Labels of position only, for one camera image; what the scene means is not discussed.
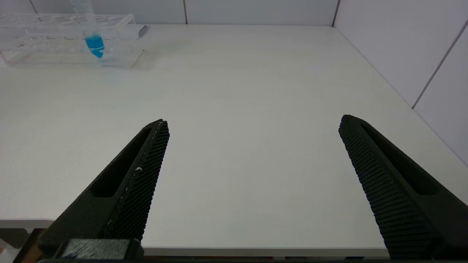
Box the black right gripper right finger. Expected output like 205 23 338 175
338 114 468 260

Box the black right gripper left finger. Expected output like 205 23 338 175
37 118 171 257

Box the clear acrylic test tube rack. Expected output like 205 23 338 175
0 12 145 68

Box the test tube with blue pigment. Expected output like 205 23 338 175
71 0 106 59

